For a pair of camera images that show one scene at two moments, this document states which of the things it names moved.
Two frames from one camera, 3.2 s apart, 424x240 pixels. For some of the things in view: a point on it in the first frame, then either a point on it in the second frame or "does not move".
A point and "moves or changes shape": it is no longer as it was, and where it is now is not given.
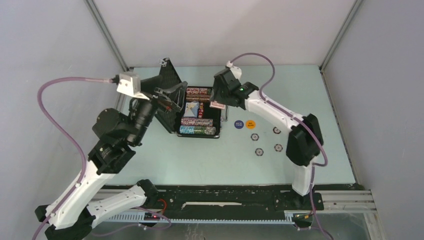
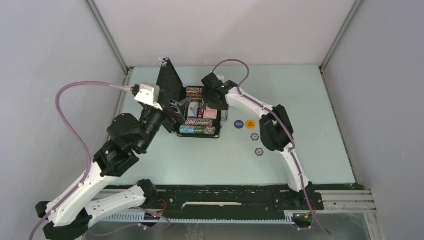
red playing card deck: [215, 104] moves or changes shape
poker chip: [259, 152] does not move
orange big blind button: [250, 124] does not move
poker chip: [254, 136] does not move
